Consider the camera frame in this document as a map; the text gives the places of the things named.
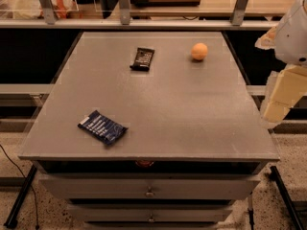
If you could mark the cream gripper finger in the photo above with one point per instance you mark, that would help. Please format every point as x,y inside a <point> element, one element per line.
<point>283,90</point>
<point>267,40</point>

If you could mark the black chocolate rxbar wrapper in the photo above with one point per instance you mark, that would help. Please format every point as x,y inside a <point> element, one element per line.
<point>143,59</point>

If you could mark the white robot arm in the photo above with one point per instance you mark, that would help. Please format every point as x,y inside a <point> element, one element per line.
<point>289,41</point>

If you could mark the blue blueberry rxbar wrapper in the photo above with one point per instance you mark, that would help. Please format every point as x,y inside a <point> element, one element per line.
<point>102,128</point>

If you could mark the orange fruit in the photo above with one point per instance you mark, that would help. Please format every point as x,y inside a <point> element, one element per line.
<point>199,51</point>

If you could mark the grey drawer cabinet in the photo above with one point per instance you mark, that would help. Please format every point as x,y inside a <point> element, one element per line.
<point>193,118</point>

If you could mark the red item inside cabinet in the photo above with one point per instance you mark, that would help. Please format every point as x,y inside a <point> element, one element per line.
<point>144,163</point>

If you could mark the upper drawer with knob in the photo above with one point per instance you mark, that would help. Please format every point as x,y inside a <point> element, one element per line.
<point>218,188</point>

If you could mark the drawer with knob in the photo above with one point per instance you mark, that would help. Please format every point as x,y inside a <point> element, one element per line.
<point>150,213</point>
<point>218,188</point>

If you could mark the lower drawer with knob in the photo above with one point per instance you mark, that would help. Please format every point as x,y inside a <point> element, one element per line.
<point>150,213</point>

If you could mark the white orange plastic bag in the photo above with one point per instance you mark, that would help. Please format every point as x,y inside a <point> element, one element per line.
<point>31,9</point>

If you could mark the clear acrylic box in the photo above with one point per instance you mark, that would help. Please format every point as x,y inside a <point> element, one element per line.
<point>84,8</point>

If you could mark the right metal shelf bracket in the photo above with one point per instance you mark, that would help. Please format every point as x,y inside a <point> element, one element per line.
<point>239,11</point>

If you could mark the metal shelf bracket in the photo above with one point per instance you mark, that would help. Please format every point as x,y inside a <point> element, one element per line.
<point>48,12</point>
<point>124,7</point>
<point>239,11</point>

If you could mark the black right floor rail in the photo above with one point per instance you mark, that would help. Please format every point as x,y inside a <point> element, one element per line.
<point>297,209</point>

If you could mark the black floor rail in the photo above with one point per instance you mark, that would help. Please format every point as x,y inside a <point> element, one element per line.
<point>24,183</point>
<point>297,209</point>

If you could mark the middle metal shelf bracket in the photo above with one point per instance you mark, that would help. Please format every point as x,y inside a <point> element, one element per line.
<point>124,7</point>

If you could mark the left metal shelf bracket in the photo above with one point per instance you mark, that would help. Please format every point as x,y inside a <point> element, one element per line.
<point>48,12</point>

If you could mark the black left floor rail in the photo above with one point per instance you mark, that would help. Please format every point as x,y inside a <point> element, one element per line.
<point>24,183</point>

